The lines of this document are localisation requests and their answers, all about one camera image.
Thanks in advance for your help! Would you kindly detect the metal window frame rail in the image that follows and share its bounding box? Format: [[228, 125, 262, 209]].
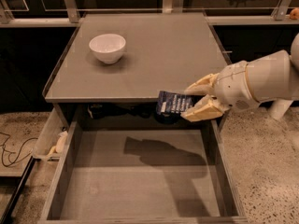
[[0, 0, 299, 27]]

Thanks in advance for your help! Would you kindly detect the dark blue rxbar wrapper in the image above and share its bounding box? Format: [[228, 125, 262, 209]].
[[156, 91, 193, 115]]

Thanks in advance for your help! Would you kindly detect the orange object on ledge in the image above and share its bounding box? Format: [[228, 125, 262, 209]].
[[290, 7, 299, 20]]

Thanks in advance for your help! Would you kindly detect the black object in cabinet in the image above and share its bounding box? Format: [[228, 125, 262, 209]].
[[87, 104, 107, 119]]

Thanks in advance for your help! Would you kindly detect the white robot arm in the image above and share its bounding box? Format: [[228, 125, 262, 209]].
[[181, 35, 299, 122]]

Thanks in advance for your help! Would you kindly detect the grey cabinet counter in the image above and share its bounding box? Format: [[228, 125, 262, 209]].
[[42, 11, 247, 129]]

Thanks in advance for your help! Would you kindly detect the black cable on floor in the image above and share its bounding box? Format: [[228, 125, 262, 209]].
[[0, 132, 39, 168]]

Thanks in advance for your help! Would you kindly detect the white ceramic bowl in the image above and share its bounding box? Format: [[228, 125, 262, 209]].
[[89, 34, 126, 64]]

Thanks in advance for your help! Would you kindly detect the open grey top drawer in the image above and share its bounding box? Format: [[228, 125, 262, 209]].
[[37, 119, 249, 224]]

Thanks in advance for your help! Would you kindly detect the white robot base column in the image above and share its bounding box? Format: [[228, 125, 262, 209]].
[[268, 99, 292, 120]]

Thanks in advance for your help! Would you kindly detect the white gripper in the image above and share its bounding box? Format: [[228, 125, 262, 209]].
[[180, 61, 260, 122]]

